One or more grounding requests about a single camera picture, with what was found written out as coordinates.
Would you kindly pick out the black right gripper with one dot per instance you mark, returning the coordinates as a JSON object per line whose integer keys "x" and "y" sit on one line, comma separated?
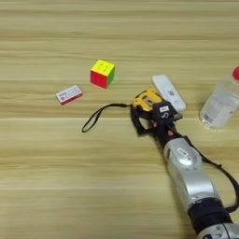
{"x": 165, "y": 132}

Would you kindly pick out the yellow black tape measure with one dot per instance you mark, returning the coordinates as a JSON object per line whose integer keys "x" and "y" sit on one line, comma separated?
{"x": 146, "y": 99}

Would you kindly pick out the white remote control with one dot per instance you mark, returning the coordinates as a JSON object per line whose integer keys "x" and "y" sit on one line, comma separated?
{"x": 168, "y": 90}

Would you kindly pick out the clear bottle with red cap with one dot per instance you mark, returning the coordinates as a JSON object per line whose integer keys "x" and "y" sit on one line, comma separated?
{"x": 219, "y": 104}

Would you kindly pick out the black box with white label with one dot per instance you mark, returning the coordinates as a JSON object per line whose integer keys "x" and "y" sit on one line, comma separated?
{"x": 163, "y": 111}

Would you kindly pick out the colourful puzzle cube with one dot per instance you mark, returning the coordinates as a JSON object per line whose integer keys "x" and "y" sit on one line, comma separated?
{"x": 102, "y": 74}

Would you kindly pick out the small red and white box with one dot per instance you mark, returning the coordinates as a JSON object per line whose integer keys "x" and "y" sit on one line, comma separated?
{"x": 68, "y": 94}

